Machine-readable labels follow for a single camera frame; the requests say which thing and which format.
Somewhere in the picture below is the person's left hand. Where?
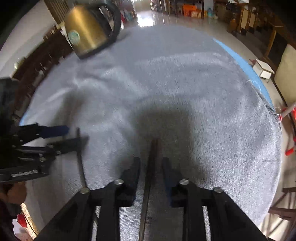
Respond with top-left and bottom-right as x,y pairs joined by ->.
1,182 -> 27,205

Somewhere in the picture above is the dark wooden chair right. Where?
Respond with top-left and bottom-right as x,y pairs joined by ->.
268,187 -> 296,221

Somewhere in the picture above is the red plastic child chair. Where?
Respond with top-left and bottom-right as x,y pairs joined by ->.
280,102 -> 295,156

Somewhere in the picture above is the grey tablecloth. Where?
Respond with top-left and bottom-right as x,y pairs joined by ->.
21,25 -> 282,240

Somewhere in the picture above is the gold electric kettle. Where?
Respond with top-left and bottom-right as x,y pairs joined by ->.
64,1 -> 121,59

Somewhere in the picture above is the small white step stool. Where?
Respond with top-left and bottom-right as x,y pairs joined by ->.
252,59 -> 275,81

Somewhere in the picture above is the cream leather sofa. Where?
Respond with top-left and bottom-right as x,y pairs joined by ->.
274,44 -> 296,105

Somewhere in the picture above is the orange box under table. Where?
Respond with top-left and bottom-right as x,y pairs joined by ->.
183,4 -> 197,16

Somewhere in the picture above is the blue water jug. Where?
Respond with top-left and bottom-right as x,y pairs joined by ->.
207,8 -> 214,19

